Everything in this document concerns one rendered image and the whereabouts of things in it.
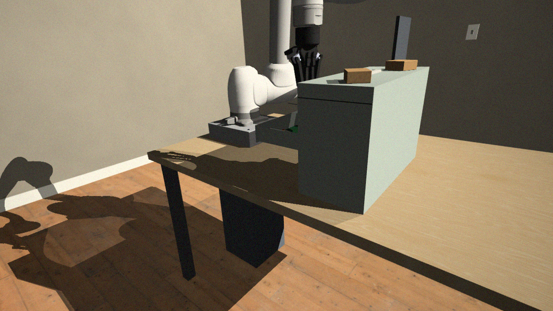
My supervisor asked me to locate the tan rectangular block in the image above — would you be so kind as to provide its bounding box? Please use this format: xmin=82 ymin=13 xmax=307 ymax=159
xmin=385 ymin=60 xmax=418 ymax=71

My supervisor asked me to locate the brown rectangular box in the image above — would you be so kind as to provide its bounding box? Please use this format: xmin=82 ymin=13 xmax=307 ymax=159
xmin=343 ymin=68 xmax=372 ymax=84

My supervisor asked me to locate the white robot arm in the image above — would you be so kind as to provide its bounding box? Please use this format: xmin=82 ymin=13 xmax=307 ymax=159
xmin=222 ymin=0 xmax=366 ymax=127

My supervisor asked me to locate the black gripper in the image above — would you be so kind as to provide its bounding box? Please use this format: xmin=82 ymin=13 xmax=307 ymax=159
xmin=291 ymin=27 xmax=323 ymax=86

